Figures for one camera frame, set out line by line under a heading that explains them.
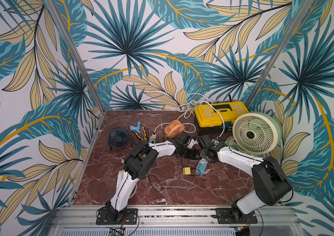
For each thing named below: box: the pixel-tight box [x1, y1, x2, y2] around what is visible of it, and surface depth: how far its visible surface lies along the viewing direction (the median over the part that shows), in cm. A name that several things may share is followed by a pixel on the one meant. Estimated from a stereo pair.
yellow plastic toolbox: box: [194, 101, 250, 135], surface depth 97 cm
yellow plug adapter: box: [182, 167, 192, 176], surface depth 88 cm
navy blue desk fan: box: [108, 126, 130, 151], surface depth 94 cm
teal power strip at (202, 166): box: [195, 158, 209, 176], surface depth 90 cm
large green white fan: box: [232, 111, 282, 155], surface depth 77 cm
